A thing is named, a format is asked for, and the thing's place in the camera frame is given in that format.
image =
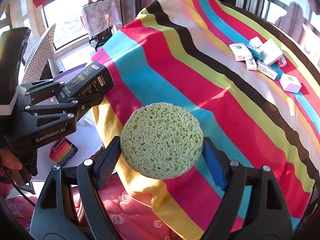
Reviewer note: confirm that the white box with black logo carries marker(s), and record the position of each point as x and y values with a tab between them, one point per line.
290	83

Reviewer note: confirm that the small white packet orange print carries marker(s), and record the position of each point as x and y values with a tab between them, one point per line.
251	65

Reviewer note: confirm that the pink floral quilt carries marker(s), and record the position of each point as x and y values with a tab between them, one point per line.
137	215

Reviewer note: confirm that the black and white wicker chair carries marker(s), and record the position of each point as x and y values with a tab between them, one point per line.
37	55

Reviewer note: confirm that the white cube box with text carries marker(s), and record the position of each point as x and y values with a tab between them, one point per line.
239	51

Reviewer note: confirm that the pink and white box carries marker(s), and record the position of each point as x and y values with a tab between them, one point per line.
282	61

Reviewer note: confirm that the person's left hand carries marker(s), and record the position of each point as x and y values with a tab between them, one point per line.
10	160

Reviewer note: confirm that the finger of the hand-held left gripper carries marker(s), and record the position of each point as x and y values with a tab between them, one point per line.
42	88
50	110

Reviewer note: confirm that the round green sponge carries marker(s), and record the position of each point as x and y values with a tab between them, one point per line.
160	140

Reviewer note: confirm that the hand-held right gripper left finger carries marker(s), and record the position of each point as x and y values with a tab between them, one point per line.
107	162

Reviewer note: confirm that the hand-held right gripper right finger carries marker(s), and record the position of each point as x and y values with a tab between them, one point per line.
215	165

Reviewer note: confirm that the multicoloured striped cloth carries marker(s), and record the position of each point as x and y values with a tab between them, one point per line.
175	67

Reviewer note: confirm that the teal and white box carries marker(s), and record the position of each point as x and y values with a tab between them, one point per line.
256	53

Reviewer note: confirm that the black iron table stand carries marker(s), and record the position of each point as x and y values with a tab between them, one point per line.
101	40

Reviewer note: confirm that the small white box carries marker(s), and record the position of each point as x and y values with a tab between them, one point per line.
256	41

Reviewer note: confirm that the large white box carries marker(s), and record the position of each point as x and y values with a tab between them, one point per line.
271	51

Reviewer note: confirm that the long white box blue print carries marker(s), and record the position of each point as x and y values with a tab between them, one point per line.
267	70

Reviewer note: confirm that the rainbow striped box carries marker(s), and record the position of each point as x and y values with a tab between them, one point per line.
63	151

